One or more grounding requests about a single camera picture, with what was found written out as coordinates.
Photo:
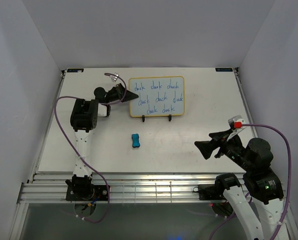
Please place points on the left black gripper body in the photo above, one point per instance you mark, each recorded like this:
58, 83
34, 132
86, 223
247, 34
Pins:
115, 95

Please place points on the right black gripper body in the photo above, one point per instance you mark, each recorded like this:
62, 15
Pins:
234, 150

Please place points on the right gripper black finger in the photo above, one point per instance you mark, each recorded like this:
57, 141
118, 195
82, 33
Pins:
207, 147
220, 136

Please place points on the yellow framed whiteboard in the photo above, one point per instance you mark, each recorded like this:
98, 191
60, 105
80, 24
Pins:
159, 96

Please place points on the blue bone-shaped eraser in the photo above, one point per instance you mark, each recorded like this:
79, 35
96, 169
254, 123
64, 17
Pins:
135, 140

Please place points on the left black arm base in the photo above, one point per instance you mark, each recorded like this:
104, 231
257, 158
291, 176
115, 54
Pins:
85, 203

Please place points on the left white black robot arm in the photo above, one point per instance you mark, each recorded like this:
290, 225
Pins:
83, 120

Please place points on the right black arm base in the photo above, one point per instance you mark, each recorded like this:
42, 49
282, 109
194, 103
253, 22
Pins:
218, 203

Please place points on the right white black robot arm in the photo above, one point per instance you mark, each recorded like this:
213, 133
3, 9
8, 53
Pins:
263, 185

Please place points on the left blue table label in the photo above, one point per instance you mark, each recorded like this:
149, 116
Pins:
75, 70

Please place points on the blue table label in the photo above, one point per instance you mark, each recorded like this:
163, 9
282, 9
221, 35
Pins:
223, 69
75, 70

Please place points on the right blue table label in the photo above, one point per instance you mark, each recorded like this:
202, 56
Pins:
223, 69

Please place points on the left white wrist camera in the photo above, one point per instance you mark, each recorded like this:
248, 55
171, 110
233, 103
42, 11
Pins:
114, 77

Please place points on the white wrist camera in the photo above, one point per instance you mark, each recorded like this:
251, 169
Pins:
114, 77
235, 124

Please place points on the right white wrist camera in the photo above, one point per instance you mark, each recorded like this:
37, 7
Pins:
235, 124

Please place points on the black wire whiteboard stand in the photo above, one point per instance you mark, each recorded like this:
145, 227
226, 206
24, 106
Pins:
156, 117

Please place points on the aluminium rail frame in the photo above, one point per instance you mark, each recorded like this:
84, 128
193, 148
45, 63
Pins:
167, 165

